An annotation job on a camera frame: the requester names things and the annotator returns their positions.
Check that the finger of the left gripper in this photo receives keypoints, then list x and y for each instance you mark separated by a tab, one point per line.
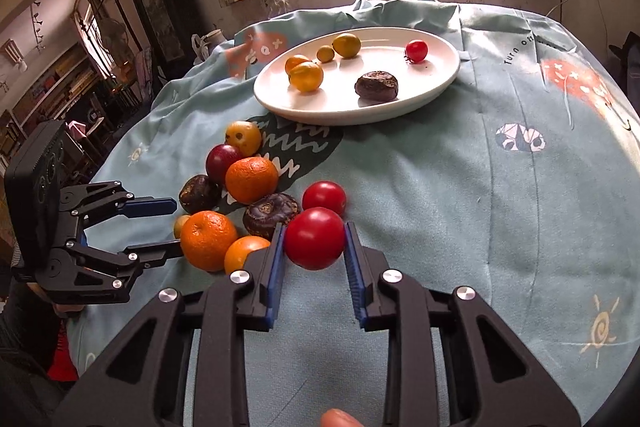
94	203
126	264

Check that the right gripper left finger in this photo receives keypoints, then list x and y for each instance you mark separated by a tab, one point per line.
182	352

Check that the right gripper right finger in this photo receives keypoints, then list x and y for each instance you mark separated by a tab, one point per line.
492	378

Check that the small yellow green fruit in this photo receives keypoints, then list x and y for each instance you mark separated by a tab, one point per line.
178	225

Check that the large textured orange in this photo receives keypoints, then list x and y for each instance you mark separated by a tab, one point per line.
205	239

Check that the dark brown water chestnut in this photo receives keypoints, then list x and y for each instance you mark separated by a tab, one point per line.
199	193

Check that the smooth orange citrus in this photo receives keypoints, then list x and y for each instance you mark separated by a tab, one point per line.
239	250

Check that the red cherry tomato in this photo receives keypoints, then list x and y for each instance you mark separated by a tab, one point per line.
327	195
315	239
416	51

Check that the yellow orange lemon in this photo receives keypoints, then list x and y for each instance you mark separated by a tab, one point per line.
306	77

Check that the large yellow orange citrus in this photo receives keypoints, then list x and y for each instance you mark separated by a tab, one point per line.
346	45

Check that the small orange citrus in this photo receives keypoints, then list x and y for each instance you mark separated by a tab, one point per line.
293	61

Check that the left hand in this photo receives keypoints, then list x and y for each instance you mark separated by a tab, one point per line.
61	310

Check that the right hand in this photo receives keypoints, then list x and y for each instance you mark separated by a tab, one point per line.
338	418

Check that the dark red plum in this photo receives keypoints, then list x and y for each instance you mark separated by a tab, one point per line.
219	160

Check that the textured mandarin orange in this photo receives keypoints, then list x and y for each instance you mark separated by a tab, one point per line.
251	178

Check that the yellow spotted fruit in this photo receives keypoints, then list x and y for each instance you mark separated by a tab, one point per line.
245	136

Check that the white pitcher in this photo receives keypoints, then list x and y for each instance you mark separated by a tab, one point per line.
203	45

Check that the light blue patterned tablecloth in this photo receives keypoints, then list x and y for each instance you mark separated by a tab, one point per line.
520	180

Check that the small yellow fruit on plate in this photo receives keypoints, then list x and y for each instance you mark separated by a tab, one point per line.
325	54

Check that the white oval plate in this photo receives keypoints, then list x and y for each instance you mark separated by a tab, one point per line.
336	103

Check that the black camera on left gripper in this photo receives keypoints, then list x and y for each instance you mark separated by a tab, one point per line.
32	185

